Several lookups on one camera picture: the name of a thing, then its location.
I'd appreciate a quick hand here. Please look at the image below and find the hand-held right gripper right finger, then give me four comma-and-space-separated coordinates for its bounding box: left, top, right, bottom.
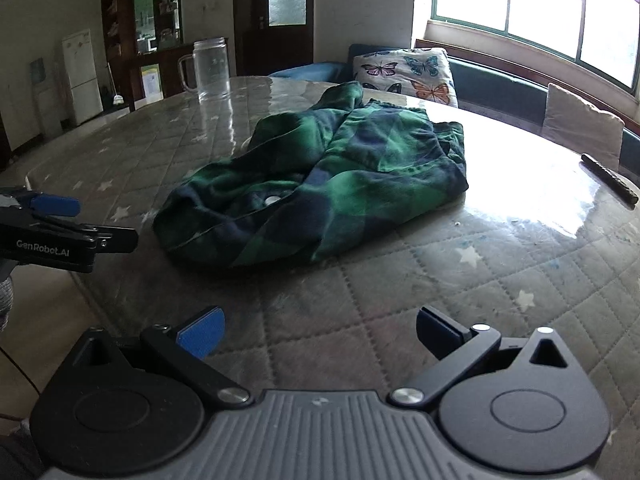
387, 305, 583, 408

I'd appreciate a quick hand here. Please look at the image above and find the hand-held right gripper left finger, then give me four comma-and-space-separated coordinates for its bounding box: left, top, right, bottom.
70, 306, 253, 408

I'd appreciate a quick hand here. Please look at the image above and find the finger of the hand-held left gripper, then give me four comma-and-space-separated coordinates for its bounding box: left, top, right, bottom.
30, 212, 139, 256
0, 186, 82, 221

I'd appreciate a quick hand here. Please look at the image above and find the green plaid shirt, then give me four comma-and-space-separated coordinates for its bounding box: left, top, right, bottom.
152, 81, 469, 268

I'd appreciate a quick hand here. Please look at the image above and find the person's left forearm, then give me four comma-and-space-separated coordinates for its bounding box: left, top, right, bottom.
0, 272, 17, 333

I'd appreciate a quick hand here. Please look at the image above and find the water dispenser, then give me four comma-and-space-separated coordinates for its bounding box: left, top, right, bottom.
29, 57, 63, 133

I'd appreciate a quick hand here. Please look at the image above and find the broom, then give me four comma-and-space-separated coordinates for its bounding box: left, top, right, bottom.
106, 62, 126, 107

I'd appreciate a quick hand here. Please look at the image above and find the white refrigerator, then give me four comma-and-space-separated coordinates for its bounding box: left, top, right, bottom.
61, 29, 104, 127

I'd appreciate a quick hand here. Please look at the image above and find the dark wooden cabinet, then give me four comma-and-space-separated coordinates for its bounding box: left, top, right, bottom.
100, 0, 231, 113

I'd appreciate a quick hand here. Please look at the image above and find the black remote control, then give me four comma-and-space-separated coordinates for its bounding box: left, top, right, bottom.
580, 153, 640, 206

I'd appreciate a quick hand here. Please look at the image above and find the dark wooden door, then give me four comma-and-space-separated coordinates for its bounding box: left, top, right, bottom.
232, 0, 316, 78

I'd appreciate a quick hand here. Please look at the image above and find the light blue cushion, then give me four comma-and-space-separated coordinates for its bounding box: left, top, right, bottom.
267, 61, 346, 83

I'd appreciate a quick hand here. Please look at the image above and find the beige pillow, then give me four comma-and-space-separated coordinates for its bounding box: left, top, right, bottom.
541, 82, 626, 171

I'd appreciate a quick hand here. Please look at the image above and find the dark blue sofa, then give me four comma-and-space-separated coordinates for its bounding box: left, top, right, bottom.
267, 42, 640, 181

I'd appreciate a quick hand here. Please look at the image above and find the butterfly print pillow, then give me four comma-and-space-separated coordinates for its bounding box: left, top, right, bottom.
352, 48, 459, 108

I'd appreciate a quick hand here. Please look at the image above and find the green framed window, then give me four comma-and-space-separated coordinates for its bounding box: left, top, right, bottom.
431, 0, 640, 93

